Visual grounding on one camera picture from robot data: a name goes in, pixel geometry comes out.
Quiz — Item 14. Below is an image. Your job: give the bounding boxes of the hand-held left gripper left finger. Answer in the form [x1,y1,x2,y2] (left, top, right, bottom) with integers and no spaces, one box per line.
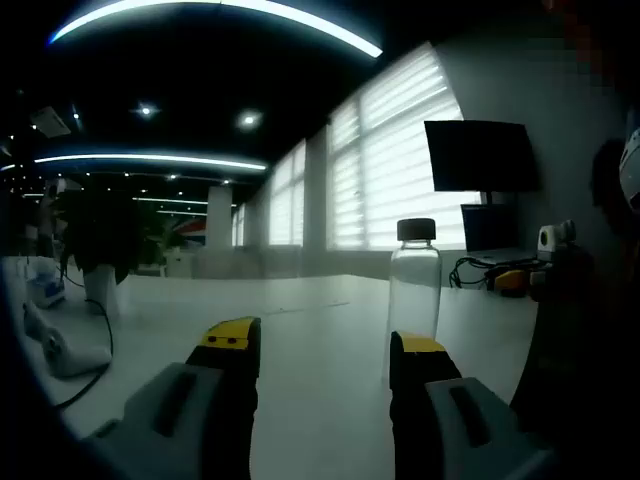
[82,315,262,480]

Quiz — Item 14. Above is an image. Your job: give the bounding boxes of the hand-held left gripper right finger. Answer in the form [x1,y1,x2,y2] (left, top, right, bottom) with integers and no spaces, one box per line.
[388,329,556,480]

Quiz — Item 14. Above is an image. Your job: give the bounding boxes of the clear glass cup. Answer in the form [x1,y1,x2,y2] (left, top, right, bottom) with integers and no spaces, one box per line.
[387,238,444,342]

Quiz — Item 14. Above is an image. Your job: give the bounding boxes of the dark cup lid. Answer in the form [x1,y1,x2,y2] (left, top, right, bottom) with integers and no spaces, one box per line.
[396,218,438,243]

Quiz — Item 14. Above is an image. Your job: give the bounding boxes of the open laptop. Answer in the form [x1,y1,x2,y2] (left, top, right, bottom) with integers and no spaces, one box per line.
[459,202,542,266]

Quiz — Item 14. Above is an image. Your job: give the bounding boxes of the white tabletop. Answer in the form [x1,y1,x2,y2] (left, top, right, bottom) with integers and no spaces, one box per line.
[0,254,544,480]

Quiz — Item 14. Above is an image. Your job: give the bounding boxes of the white worn device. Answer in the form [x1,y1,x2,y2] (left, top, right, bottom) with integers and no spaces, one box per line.
[618,127,640,212]

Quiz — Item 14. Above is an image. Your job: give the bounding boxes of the black monitor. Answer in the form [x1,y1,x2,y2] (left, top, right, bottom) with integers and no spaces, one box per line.
[423,119,543,194]

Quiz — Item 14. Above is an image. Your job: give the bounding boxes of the white handheld device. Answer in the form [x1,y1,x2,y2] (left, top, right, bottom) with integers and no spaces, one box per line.
[22,299,112,380]

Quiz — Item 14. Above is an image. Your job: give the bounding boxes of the white plant pot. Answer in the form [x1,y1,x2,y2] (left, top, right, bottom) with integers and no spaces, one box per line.
[81,263,125,330]

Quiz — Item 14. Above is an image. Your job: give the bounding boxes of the large window with blinds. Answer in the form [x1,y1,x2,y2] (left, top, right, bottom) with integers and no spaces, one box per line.
[326,42,482,251]

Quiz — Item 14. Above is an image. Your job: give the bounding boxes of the blue and white box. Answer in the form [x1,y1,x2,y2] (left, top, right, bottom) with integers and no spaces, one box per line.
[23,263,67,310]

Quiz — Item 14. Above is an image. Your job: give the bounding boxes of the white pillar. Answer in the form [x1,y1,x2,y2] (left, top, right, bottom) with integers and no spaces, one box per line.
[205,185,234,249]

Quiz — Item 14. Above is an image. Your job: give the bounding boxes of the green potted plant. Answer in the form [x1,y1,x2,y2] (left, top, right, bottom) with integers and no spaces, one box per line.
[51,185,169,287]

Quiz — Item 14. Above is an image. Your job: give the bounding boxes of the narrow window with blinds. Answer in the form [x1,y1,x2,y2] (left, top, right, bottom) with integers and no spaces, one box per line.
[266,139,308,247]

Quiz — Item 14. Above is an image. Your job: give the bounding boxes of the thin curved ceiling light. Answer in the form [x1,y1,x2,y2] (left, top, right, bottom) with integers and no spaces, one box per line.
[33,152,269,173]

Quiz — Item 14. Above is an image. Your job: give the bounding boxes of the ceiling air vent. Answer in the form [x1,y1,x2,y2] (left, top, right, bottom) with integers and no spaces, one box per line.
[28,105,72,138]

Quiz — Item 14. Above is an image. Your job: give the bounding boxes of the long curved ceiling light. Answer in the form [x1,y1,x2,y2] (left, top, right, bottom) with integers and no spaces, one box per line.
[48,0,385,60]

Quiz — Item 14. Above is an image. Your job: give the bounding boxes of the black cable bundle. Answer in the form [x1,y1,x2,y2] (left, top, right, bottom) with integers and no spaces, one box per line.
[448,255,496,290]

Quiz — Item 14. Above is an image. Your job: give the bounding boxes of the red blue wall graphic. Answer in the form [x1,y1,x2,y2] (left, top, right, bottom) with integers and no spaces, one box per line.
[171,216,208,247]

